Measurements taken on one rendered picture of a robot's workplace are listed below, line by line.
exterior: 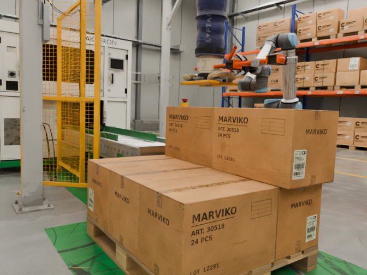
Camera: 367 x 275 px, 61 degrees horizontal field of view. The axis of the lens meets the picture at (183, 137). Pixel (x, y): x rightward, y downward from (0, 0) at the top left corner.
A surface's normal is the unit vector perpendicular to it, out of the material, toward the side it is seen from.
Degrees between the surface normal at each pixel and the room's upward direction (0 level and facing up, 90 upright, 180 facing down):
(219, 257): 90
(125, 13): 90
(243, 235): 90
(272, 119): 90
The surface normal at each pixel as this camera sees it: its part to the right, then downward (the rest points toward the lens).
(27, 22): 0.58, 0.09
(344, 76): -0.76, -0.03
